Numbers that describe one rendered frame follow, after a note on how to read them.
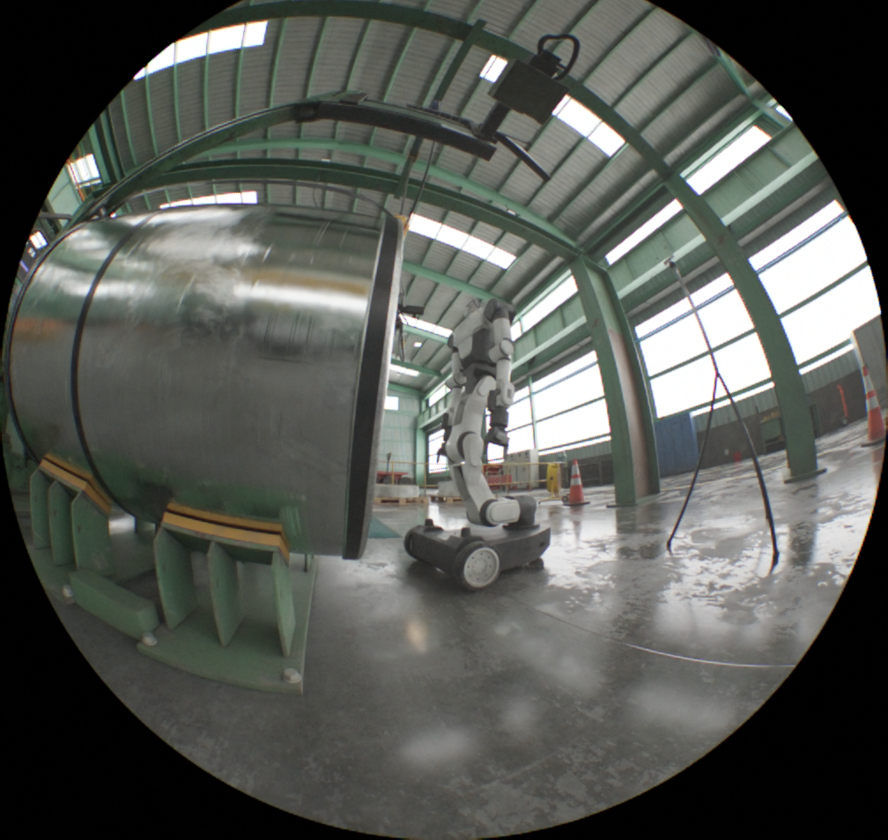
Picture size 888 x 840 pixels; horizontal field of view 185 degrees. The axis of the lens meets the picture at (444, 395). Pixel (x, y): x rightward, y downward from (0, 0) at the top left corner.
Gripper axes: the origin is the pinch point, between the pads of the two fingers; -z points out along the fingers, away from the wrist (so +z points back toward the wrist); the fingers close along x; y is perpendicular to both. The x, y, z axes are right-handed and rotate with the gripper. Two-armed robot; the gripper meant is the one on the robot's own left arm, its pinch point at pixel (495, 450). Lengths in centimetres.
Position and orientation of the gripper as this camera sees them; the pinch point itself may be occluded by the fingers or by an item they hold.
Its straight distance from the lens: 119.4
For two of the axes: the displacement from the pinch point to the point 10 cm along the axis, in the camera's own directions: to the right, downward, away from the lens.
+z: 1.7, -9.0, 4.0
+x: -8.7, -3.3, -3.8
